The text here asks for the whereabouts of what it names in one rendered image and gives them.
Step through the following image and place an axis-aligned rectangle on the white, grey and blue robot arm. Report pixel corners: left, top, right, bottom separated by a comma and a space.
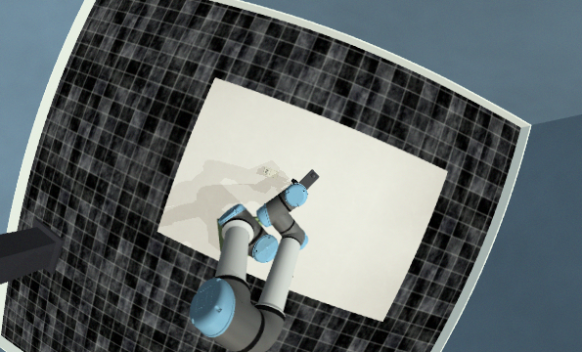
190, 169, 319, 352

